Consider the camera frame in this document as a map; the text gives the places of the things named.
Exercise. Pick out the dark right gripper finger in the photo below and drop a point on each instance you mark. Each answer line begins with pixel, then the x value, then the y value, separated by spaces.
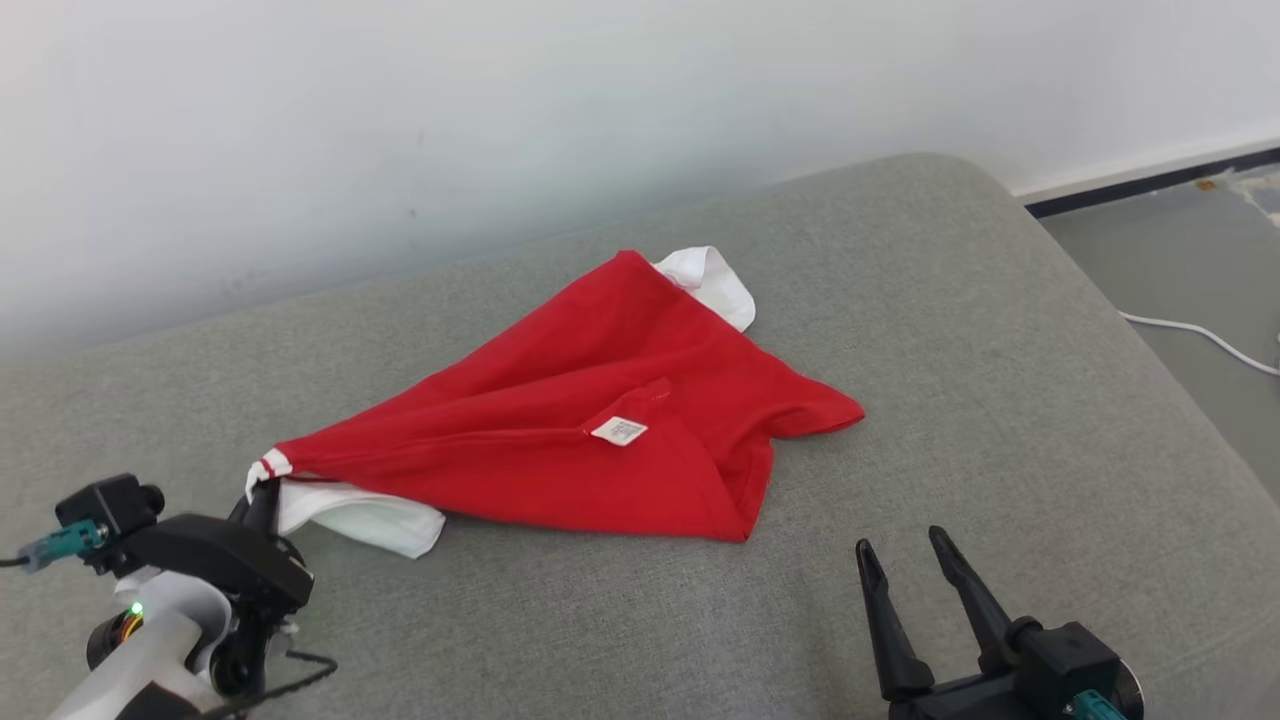
pixel 895 640
pixel 980 610

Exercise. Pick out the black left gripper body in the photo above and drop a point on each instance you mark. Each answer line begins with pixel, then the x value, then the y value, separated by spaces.
pixel 230 565

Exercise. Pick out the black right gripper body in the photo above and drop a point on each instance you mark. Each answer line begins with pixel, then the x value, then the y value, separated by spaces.
pixel 970 700

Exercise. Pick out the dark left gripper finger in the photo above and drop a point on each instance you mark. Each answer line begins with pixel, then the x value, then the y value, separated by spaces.
pixel 262 510

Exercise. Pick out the red shirt with white sleeves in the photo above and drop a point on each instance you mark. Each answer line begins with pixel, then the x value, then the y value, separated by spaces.
pixel 560 430

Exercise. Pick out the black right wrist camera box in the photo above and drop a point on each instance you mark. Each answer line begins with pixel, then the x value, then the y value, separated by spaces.
pixel 1070 660

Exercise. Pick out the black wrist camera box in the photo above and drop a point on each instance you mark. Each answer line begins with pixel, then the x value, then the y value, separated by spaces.
pixel 1070 660
pixel 110 505

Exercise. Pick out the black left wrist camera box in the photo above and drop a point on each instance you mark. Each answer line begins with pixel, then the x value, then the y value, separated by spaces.
pixel 110 505

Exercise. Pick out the dark wall baseboard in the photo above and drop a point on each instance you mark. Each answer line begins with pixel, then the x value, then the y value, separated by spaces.
pixel 1150 182

